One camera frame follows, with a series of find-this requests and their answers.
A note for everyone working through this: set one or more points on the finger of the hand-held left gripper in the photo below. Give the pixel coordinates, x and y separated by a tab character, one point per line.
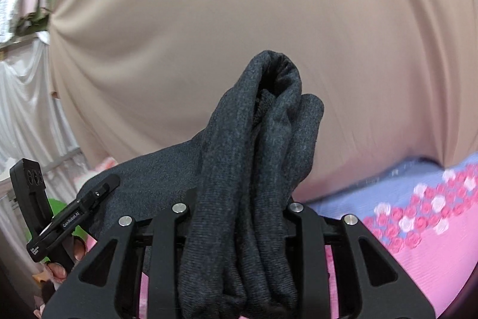
102	186

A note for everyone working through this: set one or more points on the pink floral bedsheet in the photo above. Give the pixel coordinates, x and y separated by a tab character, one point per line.
429	259

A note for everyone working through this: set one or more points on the white sheer curtain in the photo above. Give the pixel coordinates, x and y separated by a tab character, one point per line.
30	98

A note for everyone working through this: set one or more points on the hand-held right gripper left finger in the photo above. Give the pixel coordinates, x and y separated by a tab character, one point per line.
168	229

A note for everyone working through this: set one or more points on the green plush pillow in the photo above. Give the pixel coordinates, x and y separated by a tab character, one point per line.
56	207

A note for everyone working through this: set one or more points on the beige curtain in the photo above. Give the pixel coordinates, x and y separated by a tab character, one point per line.
242	5

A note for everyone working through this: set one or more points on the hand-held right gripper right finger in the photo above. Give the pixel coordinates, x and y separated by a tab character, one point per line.
304	233

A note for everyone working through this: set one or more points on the person's left hand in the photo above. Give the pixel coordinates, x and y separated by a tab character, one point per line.
58	271

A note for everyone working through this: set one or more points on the dark grey pants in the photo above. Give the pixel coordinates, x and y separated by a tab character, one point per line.
242	154

